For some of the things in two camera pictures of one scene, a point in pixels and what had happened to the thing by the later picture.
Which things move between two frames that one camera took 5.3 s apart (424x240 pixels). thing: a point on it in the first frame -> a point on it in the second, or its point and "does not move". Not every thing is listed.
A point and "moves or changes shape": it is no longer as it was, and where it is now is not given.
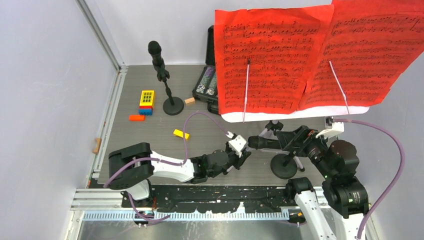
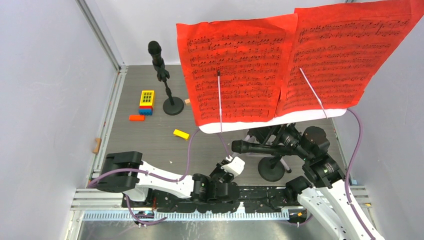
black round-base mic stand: [173, 105] does not move
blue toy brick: [145, 111] does not move
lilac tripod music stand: [272, 127] -> [273, 168]
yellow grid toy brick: [147, 98] does not move
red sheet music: [282, 45] -> [253, 55]
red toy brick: [145, 107] does not move
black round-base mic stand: [284, 166] -> [271, 168]
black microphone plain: [256, 142] moves or changes shape
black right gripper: [303, 134] -> [263, 133]
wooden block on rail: [96, 150] does not move
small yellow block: [179, 133] does not move
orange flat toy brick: [137, 118] does not move
